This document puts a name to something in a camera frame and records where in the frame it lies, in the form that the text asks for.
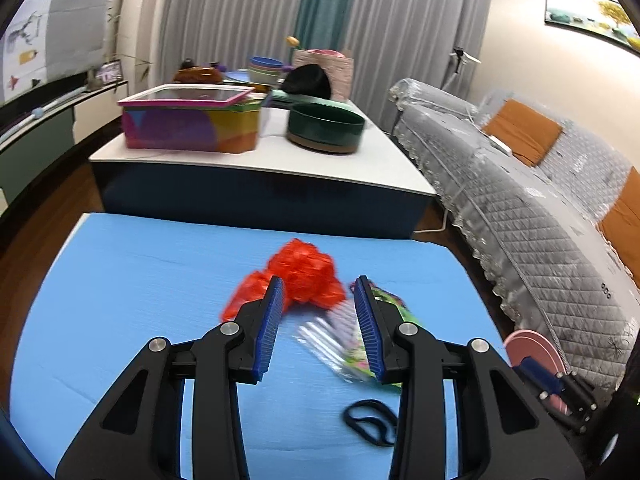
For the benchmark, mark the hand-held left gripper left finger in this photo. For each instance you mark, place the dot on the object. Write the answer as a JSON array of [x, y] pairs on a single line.
[[267, 330]]

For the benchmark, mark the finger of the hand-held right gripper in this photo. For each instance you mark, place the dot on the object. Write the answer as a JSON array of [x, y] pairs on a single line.
[[540, 375]]

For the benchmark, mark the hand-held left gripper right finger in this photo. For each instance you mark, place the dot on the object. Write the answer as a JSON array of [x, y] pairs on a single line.
[[367, 330]]

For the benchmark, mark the pink bin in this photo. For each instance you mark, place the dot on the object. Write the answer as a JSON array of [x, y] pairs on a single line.
[[530, 345]]

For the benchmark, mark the green panda print packet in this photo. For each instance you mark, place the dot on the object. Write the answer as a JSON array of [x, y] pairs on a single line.
[[345, 360]]

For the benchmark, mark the red plastic bag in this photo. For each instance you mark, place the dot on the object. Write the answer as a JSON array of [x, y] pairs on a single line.
[[300, 270]]

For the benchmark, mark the black elastic band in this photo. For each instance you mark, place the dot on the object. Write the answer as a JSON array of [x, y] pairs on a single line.
[[350, 419]]

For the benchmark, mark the grey quilted sofa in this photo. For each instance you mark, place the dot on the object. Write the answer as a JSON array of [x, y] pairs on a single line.
[[525, 220]]

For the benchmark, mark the white top coffee table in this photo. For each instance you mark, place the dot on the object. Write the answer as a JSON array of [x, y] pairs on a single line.
[[325, 175]]

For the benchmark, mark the orange cushion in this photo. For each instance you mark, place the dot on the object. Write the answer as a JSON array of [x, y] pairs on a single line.
[[625, 220], [525, 130]]

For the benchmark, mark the dark green bowl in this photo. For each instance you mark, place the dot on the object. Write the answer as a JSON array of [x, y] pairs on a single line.
[[325, 132]]

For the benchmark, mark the colourful tin box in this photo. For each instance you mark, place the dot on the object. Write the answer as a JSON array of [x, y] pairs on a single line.
[[190, 127]]

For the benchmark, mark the white power strip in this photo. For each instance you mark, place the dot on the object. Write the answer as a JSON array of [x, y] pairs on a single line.
[[498, 144]]

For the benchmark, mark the black hat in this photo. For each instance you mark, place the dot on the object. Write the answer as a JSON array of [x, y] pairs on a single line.
[[307, 82]]

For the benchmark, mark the pink woven basket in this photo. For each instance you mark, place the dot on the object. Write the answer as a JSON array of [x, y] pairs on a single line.
[[340, 72]]

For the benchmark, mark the stack of coloured bowls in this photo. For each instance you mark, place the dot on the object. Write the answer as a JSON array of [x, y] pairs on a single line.
[[265, 71]]

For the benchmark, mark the brown ornament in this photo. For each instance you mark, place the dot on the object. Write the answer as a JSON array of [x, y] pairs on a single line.
[[197, 74]]

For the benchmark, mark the white floor stand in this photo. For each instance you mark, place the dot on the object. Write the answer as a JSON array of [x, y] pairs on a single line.
[[460, 57]]

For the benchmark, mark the television cabinet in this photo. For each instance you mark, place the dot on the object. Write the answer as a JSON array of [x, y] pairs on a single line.
[[45, 145]]

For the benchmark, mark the yellow artificial flower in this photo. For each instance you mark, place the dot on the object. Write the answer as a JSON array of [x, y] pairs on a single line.
[[292, 41]]

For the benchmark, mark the grey curtain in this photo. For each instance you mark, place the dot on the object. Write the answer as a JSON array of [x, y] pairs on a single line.
[[230, 10], [415, 25]]

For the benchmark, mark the teal curtain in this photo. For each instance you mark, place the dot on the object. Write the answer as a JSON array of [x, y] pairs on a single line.
[[325, 5]]

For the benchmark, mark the grey printed television cover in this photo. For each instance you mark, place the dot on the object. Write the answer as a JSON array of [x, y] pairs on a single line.
[[50, 45]]

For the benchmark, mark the small photo frame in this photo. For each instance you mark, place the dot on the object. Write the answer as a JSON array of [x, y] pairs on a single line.
[[110, 72]]

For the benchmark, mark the framed wall painting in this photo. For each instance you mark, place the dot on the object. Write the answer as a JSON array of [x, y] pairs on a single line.
[[590, 15]]

